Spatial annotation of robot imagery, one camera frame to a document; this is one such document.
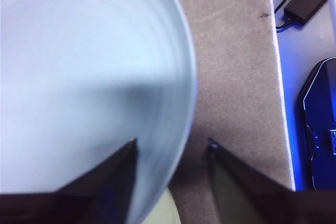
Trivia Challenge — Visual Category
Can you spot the pale blue plate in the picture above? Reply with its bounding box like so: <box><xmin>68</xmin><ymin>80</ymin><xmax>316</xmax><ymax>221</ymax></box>
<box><xmin>0</xmin><ymin>0</ymin><xmax>198</xmax><ymax>224</ymax></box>

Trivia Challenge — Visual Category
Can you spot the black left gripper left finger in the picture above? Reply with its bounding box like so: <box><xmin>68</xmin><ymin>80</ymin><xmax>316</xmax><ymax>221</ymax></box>
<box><xmin>0</xmin><ymin>138</ymin><xmax>139</xmax><ymax>224</ymax></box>

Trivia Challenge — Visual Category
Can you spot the pale green plate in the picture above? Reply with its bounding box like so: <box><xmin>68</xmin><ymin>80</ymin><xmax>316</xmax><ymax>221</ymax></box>
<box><xmin>140</xmin><ymin>187</ymin><xmax>182</xmax><ymax>224</ymax></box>

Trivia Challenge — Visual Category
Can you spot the black computer case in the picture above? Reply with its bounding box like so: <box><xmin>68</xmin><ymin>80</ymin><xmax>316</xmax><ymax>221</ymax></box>
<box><xmin>298</xmin><ymin>57</ymin><xmax>336</xmax><ymax>191</ymax></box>

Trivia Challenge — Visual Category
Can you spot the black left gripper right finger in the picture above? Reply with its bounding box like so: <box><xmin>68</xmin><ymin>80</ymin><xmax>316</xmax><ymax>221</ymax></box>
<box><xmin>206</xmin><ymin>137</ymin><xmax>336</xmax><ymax>224</ymax></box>

